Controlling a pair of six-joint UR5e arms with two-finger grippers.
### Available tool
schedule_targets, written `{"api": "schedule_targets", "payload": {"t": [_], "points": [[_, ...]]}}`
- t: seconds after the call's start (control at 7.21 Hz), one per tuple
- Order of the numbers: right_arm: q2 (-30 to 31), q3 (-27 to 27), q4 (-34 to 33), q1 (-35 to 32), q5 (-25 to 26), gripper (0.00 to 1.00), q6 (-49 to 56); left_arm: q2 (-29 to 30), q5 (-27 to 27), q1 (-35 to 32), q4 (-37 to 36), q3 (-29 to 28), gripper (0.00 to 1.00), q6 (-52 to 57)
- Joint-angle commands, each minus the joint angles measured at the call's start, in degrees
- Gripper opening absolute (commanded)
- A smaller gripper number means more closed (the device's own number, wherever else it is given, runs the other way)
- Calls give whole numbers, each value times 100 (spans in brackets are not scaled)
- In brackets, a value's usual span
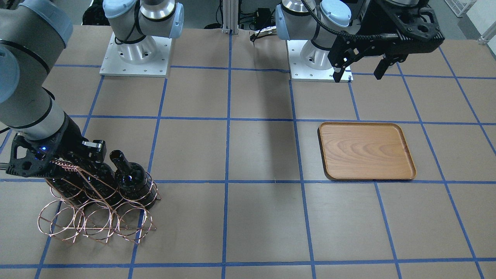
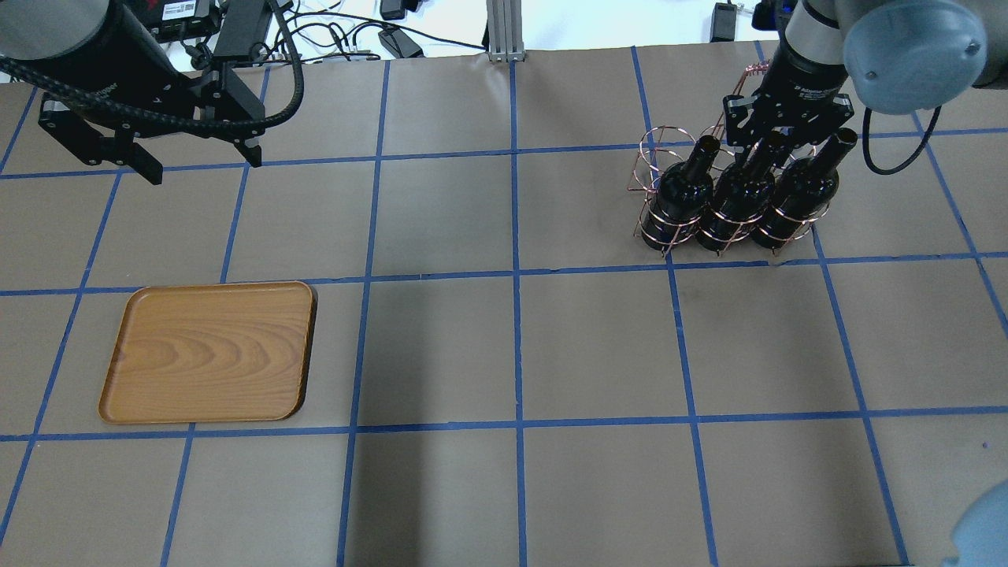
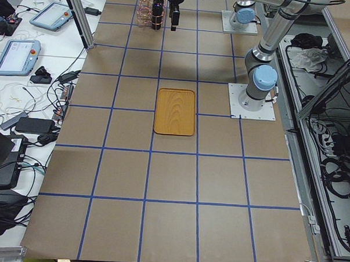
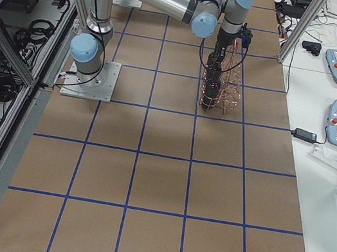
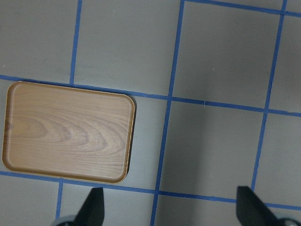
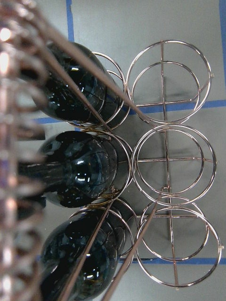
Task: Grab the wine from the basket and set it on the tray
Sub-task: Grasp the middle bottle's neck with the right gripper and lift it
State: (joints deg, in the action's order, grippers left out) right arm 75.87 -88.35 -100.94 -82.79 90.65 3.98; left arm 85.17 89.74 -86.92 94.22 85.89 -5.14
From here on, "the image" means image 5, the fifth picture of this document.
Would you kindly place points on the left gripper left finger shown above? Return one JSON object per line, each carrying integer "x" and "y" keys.
{"x": 91, "y": 212}

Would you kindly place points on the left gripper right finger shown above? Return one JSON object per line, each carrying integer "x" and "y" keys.
{"x": 251, "y": 211}

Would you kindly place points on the wooden serving tray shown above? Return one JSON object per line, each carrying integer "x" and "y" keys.
{"x": 68, "y": 132}

